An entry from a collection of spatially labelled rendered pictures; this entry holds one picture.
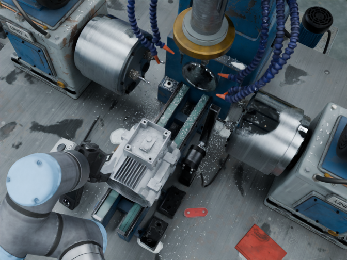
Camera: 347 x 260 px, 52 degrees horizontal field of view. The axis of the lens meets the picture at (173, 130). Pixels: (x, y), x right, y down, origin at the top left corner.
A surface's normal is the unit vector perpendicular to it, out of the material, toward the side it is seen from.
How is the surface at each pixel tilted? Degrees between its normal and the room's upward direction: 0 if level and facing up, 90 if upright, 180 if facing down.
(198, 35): 0
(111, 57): 36
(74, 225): 46
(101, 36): 13
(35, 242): 53
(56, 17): 0
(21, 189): 25
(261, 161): 77
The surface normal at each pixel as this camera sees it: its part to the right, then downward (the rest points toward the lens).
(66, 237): 0.66, -0.09
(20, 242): 0.44, 0.44
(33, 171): -0.17, -0.04
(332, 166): 0.07, -0.43
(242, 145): -0.43, 0.52
